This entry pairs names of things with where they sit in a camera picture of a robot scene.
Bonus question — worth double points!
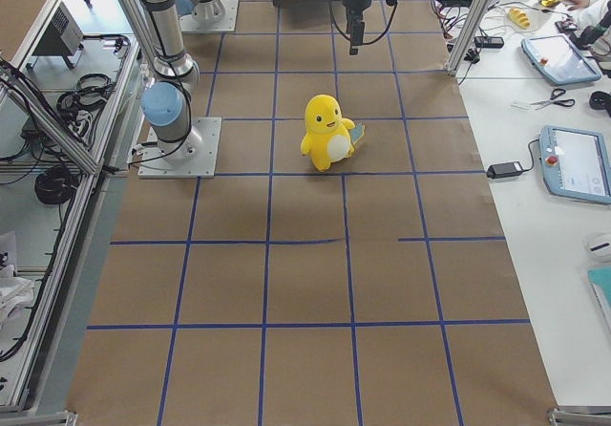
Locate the yellow toy on desk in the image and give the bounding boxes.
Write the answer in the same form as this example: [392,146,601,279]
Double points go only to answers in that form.
[507,7,531,30]

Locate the black scissors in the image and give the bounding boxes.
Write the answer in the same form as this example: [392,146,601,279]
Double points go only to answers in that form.
[531,88,576,110]

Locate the black power brick right desk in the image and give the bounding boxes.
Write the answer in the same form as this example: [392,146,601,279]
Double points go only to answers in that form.
[486,161,524,180]

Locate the blue teach pendant near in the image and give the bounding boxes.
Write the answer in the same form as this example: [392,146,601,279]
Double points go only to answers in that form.
[538,125,610,205]

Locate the blue teach pendant far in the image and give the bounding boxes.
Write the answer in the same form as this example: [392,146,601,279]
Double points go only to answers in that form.
[521,34,602,86]

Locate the yellow plush dinosaur toy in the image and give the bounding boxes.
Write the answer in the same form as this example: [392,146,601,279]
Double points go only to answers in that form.
[300,95,365,172]

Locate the blue teach pendant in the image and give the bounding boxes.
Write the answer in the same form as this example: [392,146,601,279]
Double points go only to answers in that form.
[538,125,610,205]
[521,34,602,86]

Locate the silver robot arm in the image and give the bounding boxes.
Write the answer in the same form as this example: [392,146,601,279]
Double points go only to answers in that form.
[122,0,375,179]

